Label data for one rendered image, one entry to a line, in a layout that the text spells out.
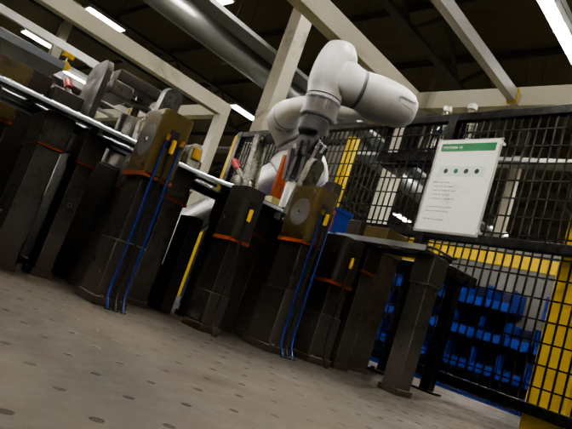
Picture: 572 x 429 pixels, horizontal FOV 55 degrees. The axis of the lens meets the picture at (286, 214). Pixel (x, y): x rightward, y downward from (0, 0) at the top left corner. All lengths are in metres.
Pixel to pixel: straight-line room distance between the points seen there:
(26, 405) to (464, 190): 1.50
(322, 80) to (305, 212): 0.38
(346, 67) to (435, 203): 0.57
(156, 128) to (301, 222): 0.35
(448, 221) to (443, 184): 0.13
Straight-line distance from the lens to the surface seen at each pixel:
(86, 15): 7.67
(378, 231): 1.41
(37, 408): 0.33
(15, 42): 1.40
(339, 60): 1.38
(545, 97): 5.64
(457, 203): 1.69
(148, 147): 0.96
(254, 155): 1.49
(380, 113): 1.40
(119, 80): 1.34
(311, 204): 1.11
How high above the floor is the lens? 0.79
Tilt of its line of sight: 9 degrees up
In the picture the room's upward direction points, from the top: 19 degrees clockwise
